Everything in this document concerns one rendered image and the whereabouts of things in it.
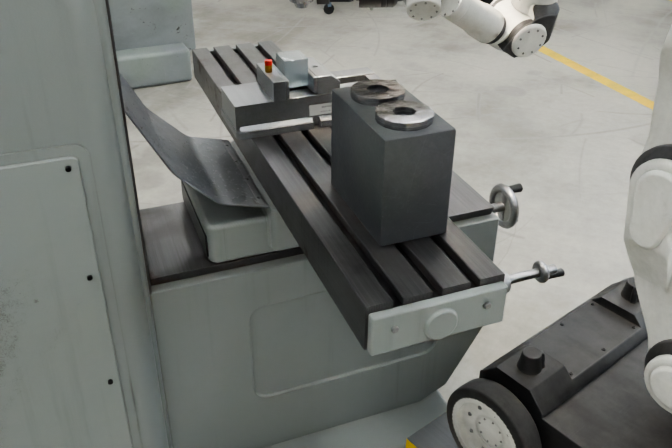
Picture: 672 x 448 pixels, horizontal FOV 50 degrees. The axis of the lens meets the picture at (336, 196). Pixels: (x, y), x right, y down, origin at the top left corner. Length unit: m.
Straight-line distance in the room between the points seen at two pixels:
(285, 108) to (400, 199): 0.48
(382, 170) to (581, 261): 1.90
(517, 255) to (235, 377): 1.52
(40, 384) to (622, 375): 1.11
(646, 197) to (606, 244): 1.80
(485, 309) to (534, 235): 1.91
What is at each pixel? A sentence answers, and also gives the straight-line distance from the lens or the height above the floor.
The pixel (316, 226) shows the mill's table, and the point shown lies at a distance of 1.20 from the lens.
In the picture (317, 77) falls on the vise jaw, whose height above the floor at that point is 1.05.
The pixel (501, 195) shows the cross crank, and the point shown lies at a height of 0.67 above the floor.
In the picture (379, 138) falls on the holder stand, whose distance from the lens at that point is 1.08.
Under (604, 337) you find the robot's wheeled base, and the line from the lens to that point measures 1.62.
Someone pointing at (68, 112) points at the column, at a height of 1.12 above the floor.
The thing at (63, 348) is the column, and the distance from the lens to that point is 1.43.
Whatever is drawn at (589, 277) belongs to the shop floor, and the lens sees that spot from 2.84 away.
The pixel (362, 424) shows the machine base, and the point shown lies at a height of 0.20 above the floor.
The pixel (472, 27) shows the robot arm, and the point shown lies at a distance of 1.51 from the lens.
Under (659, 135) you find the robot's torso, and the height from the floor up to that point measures 1.09.
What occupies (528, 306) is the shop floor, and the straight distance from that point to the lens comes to 2.63.
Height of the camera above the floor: 1.58
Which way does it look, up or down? 30 degrees down
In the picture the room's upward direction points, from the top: straight up
